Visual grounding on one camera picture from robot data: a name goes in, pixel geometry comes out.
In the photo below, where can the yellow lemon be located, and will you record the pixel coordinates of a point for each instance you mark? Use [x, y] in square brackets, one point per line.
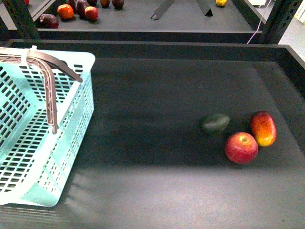
[220, 3]

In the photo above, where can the black triangular metal bar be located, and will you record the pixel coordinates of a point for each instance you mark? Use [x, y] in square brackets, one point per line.
[205, 8]

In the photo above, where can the dark purple fruit right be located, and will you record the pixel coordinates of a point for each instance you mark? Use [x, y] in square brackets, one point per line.
[118, 4]

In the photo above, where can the orange red round fruit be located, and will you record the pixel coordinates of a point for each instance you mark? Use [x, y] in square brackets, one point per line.
[65, 12]

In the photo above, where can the red apple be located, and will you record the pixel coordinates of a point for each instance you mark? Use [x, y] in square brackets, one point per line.
[91, 13]
[241, 148]

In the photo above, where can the red yellow mango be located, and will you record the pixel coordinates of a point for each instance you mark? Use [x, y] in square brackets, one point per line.
[263, 128]

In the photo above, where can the black display tray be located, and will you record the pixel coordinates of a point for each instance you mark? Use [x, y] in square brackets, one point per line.
[146, 163]
[237, 22]

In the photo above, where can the dark purple fruit front left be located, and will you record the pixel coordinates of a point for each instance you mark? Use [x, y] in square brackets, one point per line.
[49, 21]

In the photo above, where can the dark green avocado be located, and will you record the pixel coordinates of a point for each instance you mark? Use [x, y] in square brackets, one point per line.
[215, 123]

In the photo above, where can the flat black metal divider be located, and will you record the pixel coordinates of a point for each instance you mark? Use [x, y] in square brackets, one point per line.
[159, 12]

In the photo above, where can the black front display tray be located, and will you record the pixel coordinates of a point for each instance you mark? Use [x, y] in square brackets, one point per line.
[146, 163]

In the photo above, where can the black shelf upright post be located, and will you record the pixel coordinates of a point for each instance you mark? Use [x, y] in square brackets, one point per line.
[278, 21]

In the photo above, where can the light blue plastic basket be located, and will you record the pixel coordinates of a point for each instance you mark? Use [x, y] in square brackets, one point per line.
[46, 104]

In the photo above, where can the dark purple fruit cluster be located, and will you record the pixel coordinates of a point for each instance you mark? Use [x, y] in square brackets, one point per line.
[78, 6]

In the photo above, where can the black back display tray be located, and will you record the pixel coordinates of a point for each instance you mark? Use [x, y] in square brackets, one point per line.
[237, 22]

